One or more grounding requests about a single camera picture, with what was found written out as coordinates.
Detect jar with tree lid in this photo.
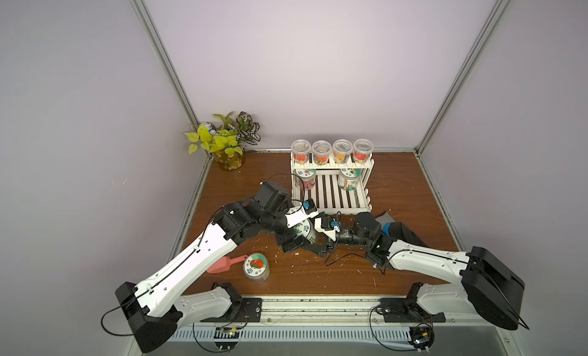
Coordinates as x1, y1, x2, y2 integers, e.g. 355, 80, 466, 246
293, 219, 318, 244

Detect jar with strawberry lid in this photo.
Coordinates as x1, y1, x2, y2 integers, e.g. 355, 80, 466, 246
243, 253, 270, 283

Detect jar with orange flower lid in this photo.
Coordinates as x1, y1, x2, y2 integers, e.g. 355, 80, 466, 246
337, 169, 361, 191

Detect clear container red seeds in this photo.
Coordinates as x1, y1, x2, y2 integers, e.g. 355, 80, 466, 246
291, 139, 312, 165

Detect clear seed container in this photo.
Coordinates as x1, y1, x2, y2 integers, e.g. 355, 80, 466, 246
353, 138, 374, 164
332, 139, 353, 164
312, 140, 332, 165

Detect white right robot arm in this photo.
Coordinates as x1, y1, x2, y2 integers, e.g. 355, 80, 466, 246
311, 212, 529, 330

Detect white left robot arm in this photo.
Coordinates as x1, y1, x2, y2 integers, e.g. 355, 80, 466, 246
115, 181, 317, 353

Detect white wooden slatted shelf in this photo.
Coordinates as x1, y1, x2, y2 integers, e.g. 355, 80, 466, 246
289, 153, 375, 215

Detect black blue garden glove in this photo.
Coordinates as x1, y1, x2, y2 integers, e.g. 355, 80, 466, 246
375, 213, 427, 247

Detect pink plastic scoop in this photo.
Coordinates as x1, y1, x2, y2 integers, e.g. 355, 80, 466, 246
207, 255, 248, 274

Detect green potted plant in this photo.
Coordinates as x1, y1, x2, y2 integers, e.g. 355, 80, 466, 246
185, 111, 261, 172

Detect left controller board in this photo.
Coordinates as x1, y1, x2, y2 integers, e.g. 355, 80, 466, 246
213, 327, 241, 353

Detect controller board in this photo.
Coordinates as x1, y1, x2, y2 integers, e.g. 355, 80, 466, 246
213, 327, 241, 353
409, 323, 435, 352

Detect right controller board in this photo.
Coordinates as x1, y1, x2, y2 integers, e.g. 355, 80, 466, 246
409, 323, 435, 352

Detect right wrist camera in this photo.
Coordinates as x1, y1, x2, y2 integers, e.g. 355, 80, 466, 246
314, 216, 341, 241

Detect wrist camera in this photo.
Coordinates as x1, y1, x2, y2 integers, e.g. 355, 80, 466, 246
285, 199, 319, 228
314, 216, 341, 241

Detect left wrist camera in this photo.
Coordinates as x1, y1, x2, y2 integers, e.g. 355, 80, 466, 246
285, 199, 319, 228

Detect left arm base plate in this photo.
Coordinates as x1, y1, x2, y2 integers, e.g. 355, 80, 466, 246
202, 298, 263, 323

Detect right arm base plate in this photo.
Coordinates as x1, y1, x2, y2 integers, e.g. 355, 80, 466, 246
375, 298, 447, 323

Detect aluminium front rail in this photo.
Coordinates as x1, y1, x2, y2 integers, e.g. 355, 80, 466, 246
173, 285, 484, 328

